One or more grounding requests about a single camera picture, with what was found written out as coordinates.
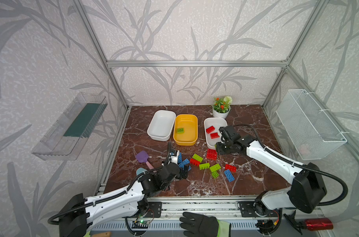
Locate blue lego brick upright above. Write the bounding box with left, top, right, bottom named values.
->
left=177, top=152, right=182, bottom=165

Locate blue lego brick right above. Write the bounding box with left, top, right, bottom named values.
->
left=224, top=169, right=235, bottom=182

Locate purple pink toy spatula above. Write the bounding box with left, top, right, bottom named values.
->
left=136, top=151, right=154, bottom=169

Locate small green lego square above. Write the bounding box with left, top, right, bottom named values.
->
left=211, top=171, right=219, bottom=179

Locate green lego brick top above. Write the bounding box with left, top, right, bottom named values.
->
left=192, top=154, right=203, bottom=163

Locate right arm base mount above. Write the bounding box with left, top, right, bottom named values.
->
left=237, top=200, right=281, bottom=218

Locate yellow rectangular bin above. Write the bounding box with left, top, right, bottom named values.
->
left=173, top=114, right=198, bottom=146

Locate green lego brick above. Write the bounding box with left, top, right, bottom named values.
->
left=199, top=163, right=210, bottom=170
left=209, top=164, right=221, bottom=173
left=192, top=154, right=203, bottom=163

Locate potted artificial flower plant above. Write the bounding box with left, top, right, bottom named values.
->
left=213, top=96, right=233, bottom=119

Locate blue lego brick middle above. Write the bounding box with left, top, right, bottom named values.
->
left=178, top=159, right=190, bottom=170

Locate red metal bottle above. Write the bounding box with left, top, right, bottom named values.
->
left=304, top=218, right=333, bottom=231

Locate black clamp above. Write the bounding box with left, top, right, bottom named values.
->
left=284, top=210, right=307, bottom=235

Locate left white rectangular bin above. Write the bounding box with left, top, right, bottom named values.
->
left=147, top=110, right=176, bottom=141

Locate white wire mesh basket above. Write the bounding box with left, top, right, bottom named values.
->
left=276, top=89, right=347, bottom=161

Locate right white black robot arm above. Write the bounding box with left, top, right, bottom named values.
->
left=216, top=125, right=348, bottom=216

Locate clear plastic wall shelf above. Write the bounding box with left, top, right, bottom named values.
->
left=31, top=92, right=108, bottom=161

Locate white rectangular bin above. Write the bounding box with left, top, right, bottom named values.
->
left=147, top=110, right=176, bottom=141
left=204, top=118, right=227, bottom=150

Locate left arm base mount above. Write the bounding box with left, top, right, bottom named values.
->
left=137, top=201, right=163, bottom=219

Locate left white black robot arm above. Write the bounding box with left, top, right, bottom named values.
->
left=48, top=143, right=189, bottom=237

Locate right white rectangular bin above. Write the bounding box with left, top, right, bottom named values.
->
left=204, top=118, right=227, bottom=150

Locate large red lego brick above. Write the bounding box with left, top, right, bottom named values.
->
left=206, top=149, right=217, bottom=161

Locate black work glove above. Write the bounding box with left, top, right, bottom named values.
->
left=179, top=212, right=231, bottom=237

